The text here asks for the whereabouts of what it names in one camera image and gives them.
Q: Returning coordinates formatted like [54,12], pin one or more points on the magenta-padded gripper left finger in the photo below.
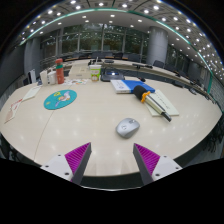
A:
[58,165]

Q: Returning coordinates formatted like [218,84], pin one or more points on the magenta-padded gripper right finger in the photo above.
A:
[165,165]

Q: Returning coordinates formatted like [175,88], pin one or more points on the silver grey computer mouse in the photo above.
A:
[127,128]

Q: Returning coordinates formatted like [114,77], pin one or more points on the round teal cartoon mouse pad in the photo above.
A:
[60,99]

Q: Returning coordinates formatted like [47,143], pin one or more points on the pale green booklet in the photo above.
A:
[168,105]

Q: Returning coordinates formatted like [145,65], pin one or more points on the black silver handheld microphone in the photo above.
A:
[151,100]

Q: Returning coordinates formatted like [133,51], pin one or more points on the red and white leaflet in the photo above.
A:
[13,111]

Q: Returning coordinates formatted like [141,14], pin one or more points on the white printed paper sheet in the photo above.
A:
[31,93]

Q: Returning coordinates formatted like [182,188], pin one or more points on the blue and white book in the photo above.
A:
[131,85]

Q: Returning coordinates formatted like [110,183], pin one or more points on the white lidded cup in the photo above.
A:
[51,78]

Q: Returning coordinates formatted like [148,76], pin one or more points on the plain white paper cup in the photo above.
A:
[43,78]

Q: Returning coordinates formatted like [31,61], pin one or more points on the red drink bottle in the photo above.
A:
[60,73]

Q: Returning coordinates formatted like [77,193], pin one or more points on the green printed paper cup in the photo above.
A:
[95,73]

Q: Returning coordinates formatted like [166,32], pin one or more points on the dark office chairs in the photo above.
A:
[158,63]

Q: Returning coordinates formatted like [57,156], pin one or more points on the dark desk conference microphone unit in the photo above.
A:
[111,75]

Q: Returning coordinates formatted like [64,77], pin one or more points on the ceiling lights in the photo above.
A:
[100,4]

